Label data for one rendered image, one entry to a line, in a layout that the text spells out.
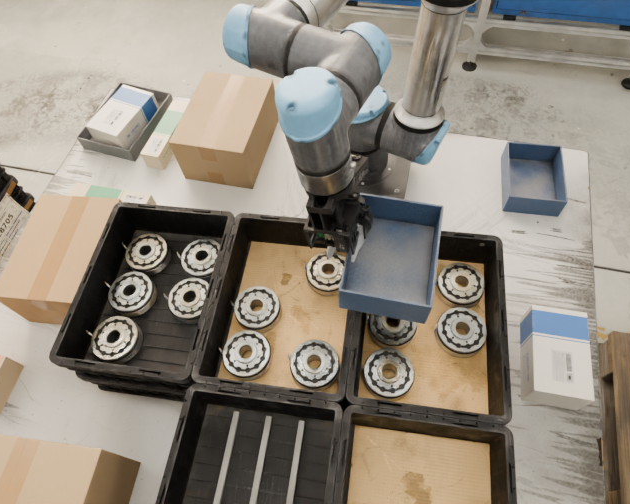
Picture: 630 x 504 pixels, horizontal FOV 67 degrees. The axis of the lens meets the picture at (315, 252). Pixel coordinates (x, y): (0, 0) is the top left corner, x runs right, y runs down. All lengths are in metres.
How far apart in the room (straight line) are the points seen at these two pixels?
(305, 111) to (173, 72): 2.58
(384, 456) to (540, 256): 0.69
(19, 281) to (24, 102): 2.09
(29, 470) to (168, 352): 0.32
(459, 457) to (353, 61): 0.75
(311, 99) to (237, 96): 0.97
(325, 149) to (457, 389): 0.64
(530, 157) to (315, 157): 1.07
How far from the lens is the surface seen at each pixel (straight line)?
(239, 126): 1.41
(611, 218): 2.51
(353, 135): 1.22
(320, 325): 1.08
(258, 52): 0.68
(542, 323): 1.21
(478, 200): 1.46
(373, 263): 0.87
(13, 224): 2.17
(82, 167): 1.71
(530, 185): 1.53
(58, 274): 1.29
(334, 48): 0.64
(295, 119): 0.55
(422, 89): 1.08
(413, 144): 1.16
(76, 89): 3.24
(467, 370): 1.08
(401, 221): 0.93
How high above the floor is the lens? 1.83
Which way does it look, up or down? 59 degrees down
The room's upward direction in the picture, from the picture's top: 6 degrees counter-clockwise
